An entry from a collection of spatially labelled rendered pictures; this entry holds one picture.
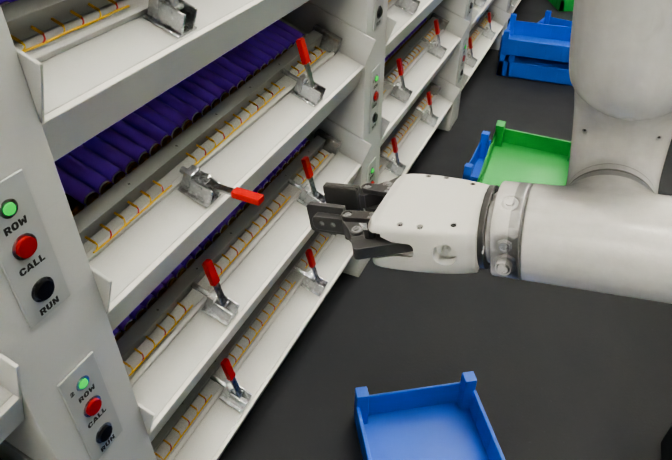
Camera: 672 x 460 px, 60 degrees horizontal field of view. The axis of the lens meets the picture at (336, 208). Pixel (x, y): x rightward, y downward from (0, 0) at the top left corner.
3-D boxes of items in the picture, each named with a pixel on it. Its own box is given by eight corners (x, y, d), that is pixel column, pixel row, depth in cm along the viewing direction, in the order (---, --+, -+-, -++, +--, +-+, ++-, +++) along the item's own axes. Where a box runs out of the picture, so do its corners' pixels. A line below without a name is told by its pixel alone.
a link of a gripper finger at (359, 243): (373, 275, 49) (340, 245, 54) (445, 238, 52) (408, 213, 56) (371, 264, 49) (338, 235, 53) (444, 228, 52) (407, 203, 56)
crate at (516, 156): (549, 260, 130) (555, 242, 123) (461, 235, 137) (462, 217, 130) (577, 157, 143) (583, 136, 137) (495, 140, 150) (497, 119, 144)
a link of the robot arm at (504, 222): (516, 303, 49) (481, 297, 50) (534, 241, 56) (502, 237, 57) (518, 222, 45) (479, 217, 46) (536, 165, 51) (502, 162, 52)
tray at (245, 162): (355, 87, 99) (376, 39, 93) (104, 339, 55) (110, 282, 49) (257, 30, 101) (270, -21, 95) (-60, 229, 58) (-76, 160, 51)
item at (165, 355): (353, 181, 111) (380, 126, 102) (144, 450, 67) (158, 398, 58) (264, 127, 113) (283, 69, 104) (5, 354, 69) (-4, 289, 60)
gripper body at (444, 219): (490, 298, 49) (368, 277, 54) (513, 229, 57) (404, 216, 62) (489, 226, 45) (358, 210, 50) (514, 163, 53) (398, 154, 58)
